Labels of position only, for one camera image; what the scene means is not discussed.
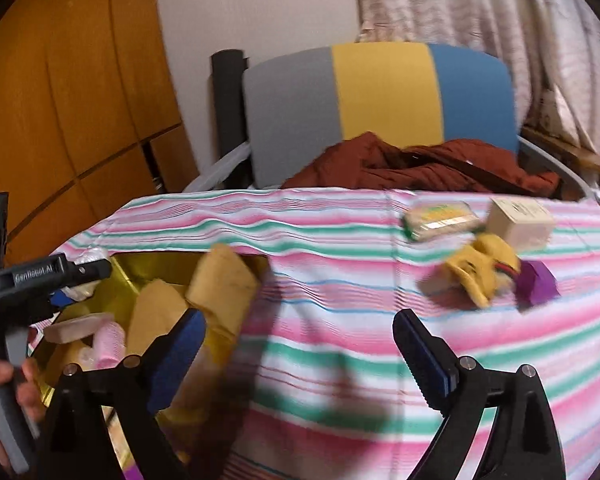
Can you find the pale pink soap bar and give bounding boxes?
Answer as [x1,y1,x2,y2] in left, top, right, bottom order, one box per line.
[44,311,116,345]

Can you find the cream cube box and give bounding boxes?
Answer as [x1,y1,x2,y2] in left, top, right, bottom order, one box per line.
[487,197,556,253]

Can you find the white crumpled wrapper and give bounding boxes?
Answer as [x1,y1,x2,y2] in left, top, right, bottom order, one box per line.
[55,247,112,303]

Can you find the grey yellow blue chair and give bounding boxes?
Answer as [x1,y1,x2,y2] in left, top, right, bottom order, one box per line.
[182,42,600,201]

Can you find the wooden wardrobe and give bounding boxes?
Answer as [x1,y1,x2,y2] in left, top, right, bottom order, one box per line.
[0,0,201,266]

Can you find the pink green striped cloth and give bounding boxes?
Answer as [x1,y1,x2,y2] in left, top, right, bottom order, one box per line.
[27,187,600,480]

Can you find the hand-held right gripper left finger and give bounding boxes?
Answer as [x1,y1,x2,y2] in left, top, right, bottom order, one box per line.
[40,307,208,480]

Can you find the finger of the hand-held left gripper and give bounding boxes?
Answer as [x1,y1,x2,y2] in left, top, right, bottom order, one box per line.
[0,254,113,306]

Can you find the small purple block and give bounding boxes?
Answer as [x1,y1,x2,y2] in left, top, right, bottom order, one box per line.
[517,260,561,309]

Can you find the person's left hand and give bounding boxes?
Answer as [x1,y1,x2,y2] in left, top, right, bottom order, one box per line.
[0,355,46,468]

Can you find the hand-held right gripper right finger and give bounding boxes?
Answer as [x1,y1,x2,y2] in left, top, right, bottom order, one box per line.
[392,308,566,480]

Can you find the patterned beige curtain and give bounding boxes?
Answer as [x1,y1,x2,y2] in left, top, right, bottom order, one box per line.
[350,0,600,156]

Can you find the black rolled mat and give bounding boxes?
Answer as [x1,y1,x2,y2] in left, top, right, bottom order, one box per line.
[211,49,253,191]

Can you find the gold cardboard box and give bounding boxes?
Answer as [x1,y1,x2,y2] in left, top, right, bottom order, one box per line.
[27,252,276,480]

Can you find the wooden desk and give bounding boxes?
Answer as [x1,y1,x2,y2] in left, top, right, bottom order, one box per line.
[520,127,600,181]

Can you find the pink hair roller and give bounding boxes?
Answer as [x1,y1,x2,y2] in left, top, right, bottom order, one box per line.
[92,321,128,366]

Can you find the yellow plastic toy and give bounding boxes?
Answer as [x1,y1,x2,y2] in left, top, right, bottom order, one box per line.
[420,234,523,309]

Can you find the green and yellow packet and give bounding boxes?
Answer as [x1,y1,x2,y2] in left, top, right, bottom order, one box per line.
[400,201,481,243]

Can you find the maroon cloth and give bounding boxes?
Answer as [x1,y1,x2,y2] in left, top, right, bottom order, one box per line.
[280,131,563,198]

